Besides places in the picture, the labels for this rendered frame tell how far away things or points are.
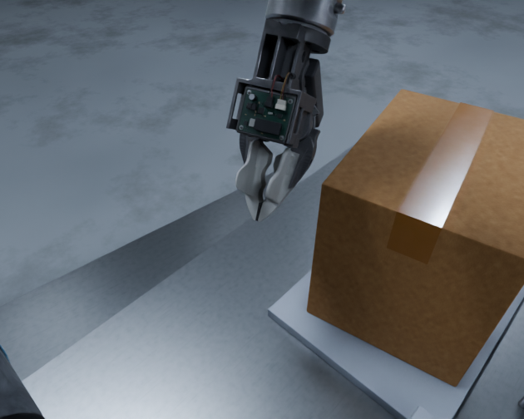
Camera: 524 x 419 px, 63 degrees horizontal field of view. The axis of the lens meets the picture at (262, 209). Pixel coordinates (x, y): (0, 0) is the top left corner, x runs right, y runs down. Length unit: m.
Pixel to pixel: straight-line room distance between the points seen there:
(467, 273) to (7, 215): 2.23
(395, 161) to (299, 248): 0.33
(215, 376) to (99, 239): 1.53
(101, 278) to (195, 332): 0.21
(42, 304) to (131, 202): 1.50
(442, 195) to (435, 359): 0.24
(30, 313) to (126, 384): 0.23
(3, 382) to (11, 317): 0.40
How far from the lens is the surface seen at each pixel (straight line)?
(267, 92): 0.43
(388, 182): 0.54
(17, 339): 0.81
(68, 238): 2.20
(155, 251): 0.85
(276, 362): 0.69
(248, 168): 0.48
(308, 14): 0.46
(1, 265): 2.22
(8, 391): 0.46
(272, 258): 0.81
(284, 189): 0.49
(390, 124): 0.66
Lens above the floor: 1.44
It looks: 42 degrees down
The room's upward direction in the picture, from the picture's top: straight up
